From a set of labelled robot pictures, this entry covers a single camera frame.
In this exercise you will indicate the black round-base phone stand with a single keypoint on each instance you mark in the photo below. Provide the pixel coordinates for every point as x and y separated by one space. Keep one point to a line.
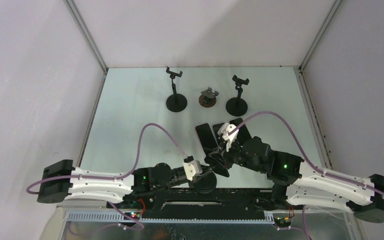
237 106

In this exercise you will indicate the brown round phone stand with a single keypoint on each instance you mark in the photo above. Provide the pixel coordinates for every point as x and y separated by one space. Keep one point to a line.
208 97

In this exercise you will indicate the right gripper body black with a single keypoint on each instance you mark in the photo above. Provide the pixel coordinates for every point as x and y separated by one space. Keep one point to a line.
235 156

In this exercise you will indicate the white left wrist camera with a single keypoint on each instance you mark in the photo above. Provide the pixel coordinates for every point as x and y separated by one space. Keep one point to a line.
192 168

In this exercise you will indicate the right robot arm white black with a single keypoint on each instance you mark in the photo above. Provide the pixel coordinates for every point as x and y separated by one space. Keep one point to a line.
295 182

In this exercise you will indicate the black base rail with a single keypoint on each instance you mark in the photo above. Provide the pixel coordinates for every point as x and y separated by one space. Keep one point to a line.
222 204

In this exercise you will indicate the black phone pink case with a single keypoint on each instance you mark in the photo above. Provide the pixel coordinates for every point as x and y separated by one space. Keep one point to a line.
206 137

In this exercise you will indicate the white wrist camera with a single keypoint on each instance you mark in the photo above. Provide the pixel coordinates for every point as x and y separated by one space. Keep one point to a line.
192 168
228 133

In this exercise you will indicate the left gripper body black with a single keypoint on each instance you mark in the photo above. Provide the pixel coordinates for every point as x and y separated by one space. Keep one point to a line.
177 179

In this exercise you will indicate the black smartphone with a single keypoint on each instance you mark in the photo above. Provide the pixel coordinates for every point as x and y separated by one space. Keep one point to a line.
243 133

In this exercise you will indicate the grey cable duct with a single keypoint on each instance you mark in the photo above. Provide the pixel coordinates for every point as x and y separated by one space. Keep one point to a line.
114 217

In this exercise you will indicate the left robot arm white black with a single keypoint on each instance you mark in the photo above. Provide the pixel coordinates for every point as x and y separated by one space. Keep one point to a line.
62 181

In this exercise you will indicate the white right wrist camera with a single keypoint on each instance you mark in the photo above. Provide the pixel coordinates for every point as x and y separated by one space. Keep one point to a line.
228 133

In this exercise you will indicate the small teal phone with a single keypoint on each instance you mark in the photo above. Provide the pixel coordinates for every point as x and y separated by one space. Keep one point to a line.
218 128

